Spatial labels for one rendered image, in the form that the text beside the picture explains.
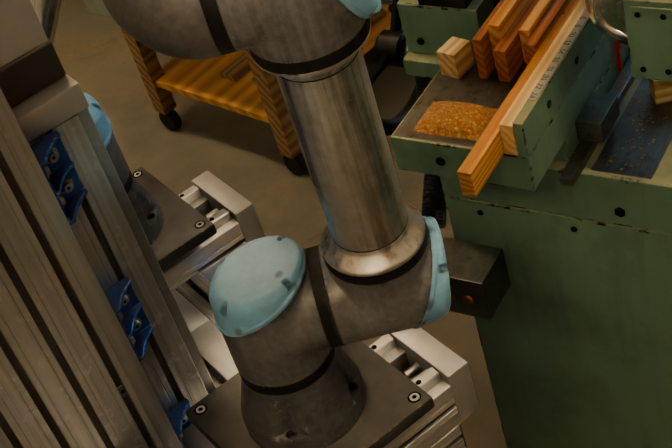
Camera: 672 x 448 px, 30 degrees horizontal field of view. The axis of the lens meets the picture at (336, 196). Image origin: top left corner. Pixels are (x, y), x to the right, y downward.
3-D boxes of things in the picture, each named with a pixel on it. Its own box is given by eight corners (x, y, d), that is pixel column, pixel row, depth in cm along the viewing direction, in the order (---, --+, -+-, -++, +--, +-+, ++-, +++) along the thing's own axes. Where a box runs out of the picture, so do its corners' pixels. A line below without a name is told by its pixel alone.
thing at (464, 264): (441, 270, 204) (432, 234, 199) (511, 284, 198) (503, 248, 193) (419, 306, 199) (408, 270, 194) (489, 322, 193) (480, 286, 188)
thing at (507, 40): (561, -12, 192) (557, -42, 189) (572, -11, 191) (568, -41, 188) (498, 81, 178) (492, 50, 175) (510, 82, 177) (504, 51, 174)
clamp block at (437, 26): (446, 0, 203) (436, -48, 198) (523, 7, 196) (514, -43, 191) (406, 53, 194) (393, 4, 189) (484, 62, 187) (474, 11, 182)
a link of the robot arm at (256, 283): (231, 325, 150) (196, 243, 142) (339, 297, 150) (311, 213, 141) (235, 399, 141) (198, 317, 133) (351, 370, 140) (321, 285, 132)
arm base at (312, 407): (291, 476, 144) (267, 421, 137) (222, 408, 154) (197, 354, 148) (391, 398, 149) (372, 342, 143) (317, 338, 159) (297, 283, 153)
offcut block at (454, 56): (457, 59, 184) (452, 35, 182) (475, 63, 182) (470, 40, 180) (441, 74, 182) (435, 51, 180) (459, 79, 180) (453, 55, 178)
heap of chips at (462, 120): (433, 101, 178) (431, 90, 177) (497, 109, 173) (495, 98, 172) (411, 131, 174) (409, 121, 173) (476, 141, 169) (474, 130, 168)
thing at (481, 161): (622, -52, 197) (619, -74, 194) (634, -51, 196) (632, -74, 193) (462, 195, 161) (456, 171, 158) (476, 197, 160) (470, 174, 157)
